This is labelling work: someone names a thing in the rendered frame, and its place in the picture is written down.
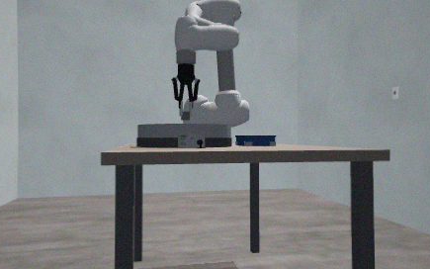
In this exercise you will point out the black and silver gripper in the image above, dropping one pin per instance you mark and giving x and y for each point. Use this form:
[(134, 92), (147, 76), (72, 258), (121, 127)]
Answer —
[(186, 77)]

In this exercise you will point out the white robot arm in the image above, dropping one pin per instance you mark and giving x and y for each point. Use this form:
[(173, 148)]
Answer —
[(228, 107)]

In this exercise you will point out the blue shallow tray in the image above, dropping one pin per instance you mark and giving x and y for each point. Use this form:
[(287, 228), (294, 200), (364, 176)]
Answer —
[(255, 140)]

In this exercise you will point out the dark grey metal cylinder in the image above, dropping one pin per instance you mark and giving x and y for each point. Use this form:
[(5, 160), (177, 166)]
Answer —
[(186, 116)]

